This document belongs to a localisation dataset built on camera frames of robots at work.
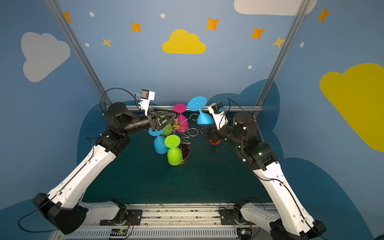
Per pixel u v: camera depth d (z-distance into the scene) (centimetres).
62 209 38
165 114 53
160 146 79
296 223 36
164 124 53
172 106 82
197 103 54
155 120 51
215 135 53
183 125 77
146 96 51
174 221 73
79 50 84
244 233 73
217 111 48
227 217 74
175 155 75
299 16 72
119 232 73
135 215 75
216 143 104
